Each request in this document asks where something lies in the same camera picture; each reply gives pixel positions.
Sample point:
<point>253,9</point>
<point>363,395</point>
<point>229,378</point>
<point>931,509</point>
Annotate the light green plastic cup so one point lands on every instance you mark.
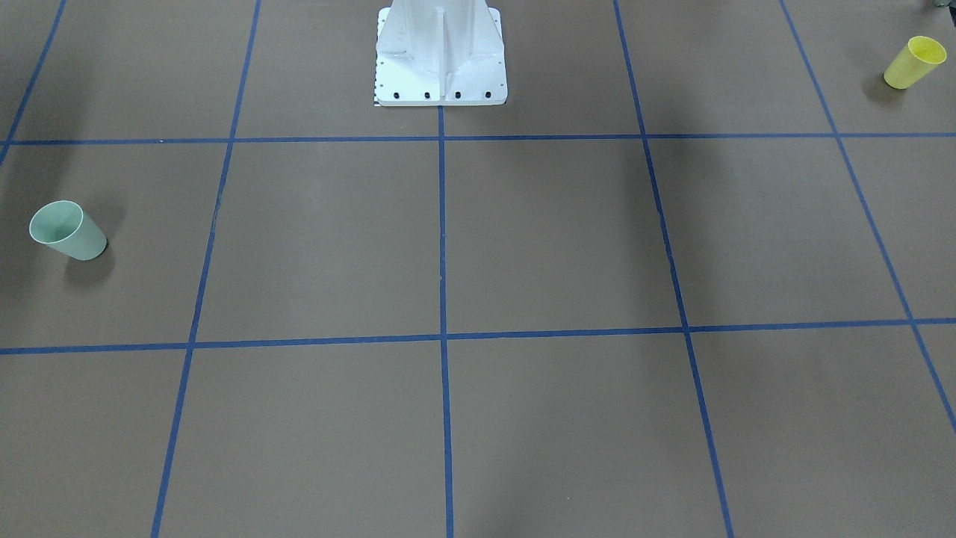
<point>65,227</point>

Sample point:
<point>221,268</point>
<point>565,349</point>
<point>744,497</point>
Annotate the yellow plastic cup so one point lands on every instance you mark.
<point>920,56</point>

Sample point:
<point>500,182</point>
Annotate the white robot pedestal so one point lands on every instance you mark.
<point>439,53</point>

